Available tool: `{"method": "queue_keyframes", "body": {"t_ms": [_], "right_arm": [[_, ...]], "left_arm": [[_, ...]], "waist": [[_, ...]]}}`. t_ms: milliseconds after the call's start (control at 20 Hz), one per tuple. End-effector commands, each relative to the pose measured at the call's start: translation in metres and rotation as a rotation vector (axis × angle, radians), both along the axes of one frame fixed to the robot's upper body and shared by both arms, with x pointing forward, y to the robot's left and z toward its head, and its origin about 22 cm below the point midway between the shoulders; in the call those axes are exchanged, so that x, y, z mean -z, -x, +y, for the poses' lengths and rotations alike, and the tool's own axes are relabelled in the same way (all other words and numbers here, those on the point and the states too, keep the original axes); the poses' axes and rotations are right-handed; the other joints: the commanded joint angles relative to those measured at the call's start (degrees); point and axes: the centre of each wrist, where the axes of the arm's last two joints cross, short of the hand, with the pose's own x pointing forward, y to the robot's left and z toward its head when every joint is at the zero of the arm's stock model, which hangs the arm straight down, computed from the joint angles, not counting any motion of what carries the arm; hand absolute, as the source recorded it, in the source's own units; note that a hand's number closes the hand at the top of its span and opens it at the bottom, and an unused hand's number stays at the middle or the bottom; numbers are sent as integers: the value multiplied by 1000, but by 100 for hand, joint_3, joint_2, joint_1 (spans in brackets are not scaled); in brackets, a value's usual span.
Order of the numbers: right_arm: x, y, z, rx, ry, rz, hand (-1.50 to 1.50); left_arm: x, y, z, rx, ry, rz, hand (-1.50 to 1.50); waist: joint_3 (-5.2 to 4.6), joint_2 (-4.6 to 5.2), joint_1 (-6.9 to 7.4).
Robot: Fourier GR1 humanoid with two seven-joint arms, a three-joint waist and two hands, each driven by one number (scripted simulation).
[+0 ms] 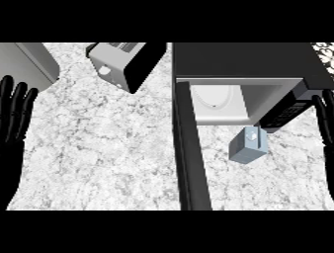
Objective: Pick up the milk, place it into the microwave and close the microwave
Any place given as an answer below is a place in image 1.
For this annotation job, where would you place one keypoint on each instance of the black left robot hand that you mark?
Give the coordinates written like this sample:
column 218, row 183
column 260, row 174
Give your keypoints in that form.
column 1, row 138

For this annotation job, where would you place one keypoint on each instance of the pale blue milk carton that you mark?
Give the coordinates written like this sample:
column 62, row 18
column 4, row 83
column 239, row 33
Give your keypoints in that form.
column 245, row 148

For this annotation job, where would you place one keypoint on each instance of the black microwave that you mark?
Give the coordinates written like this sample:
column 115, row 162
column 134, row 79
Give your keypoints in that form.
column 251, row 82

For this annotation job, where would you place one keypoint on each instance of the black microwave door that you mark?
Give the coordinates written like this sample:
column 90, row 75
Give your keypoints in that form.
column 189, row 148

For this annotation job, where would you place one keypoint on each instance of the grey appliance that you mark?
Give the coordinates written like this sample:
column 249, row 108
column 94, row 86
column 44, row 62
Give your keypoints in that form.
column 17, row 64

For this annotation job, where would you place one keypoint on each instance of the silver toaster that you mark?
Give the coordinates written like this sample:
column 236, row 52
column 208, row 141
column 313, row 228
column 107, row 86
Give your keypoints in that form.
column 122, row 64

